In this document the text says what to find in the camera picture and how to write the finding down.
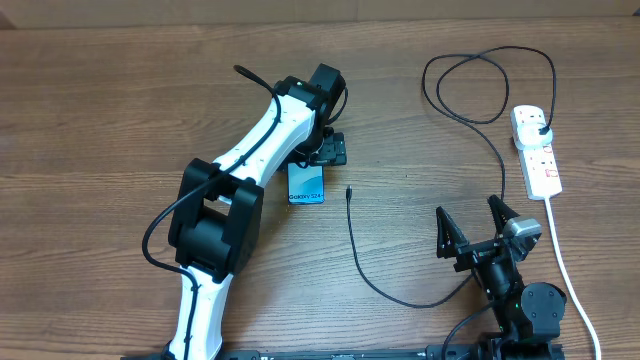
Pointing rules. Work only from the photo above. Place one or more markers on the Samsung Galaxy S24+ smartphone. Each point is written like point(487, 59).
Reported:
point(305, 185)

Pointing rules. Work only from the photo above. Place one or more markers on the white charger plug adapter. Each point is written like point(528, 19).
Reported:
point(530, 136)

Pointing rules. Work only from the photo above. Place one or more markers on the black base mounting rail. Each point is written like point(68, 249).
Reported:
point(345, 355)

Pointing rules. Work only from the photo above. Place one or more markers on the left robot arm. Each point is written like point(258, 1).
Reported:
point(216, 224)

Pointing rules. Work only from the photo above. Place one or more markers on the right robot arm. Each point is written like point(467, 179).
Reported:
point(528, 315)

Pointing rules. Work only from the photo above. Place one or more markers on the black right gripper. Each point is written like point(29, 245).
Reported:
point(449, 243)

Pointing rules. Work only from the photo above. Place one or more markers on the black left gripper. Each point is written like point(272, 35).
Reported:
point(331, 149)

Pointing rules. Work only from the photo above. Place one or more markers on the white power strip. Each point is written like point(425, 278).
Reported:
point(538, 165)

